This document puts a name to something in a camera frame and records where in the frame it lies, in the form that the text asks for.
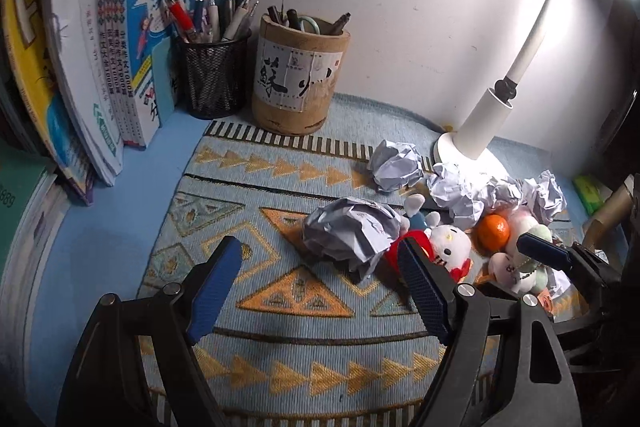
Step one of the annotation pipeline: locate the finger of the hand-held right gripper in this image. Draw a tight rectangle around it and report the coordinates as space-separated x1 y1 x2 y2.
517 232 621 293

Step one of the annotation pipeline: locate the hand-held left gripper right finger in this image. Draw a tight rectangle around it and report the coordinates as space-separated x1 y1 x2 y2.
397 237 583 427

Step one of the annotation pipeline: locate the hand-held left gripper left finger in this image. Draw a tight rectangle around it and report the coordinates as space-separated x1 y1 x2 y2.
56 235 244 427

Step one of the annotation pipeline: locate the large dango plush toy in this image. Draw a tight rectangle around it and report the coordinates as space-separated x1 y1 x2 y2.
487 252 551 295

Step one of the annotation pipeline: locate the crumpled white paper ball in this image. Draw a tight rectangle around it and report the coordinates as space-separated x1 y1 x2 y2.
520 171 568 225
427 162 521 228
369 139 425 192
302 197 403 280
547 267 573 300

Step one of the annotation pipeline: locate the white cat plush toy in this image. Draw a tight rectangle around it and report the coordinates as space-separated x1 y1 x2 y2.
385 194 473 284

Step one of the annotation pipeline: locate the orange tangerine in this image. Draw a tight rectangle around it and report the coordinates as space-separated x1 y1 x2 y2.
475 214 511 250

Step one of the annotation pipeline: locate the gold thermos bottle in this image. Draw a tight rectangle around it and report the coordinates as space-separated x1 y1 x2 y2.
584 186 636 249

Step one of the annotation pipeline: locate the green packet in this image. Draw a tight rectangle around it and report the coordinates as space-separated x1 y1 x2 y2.
572 174 603 214

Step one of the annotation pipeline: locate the patterned woven mat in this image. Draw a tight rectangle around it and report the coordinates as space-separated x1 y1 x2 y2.
135 92 591 427

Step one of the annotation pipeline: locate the white desk lamp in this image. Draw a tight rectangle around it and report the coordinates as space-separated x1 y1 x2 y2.
432 0 640 180

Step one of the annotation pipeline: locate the green book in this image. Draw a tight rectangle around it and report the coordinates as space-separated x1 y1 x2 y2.
0 139 71 288

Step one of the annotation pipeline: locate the black mesh pen holder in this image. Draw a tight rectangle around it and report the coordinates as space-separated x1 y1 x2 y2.
172 27 252 120

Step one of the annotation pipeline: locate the light teal thin book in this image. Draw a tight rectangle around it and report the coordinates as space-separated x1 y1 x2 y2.
150 39 177 128

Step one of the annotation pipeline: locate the bamboo pen holder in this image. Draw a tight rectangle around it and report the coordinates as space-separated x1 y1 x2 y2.
251 14 351 138

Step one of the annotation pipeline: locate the thin patterned-spine workbook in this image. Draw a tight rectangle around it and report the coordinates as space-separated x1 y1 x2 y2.
97 0 128 148
105 0 135 148
112 0 141 150
120 0 147 150

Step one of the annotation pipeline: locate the bunch of dark pens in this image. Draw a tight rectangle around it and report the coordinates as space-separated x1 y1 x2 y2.
267 0 351 35

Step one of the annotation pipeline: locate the yellow book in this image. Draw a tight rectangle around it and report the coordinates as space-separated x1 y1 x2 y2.
0 0 96 208

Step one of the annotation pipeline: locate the white textbook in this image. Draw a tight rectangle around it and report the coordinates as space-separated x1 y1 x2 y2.
42 0 193 188

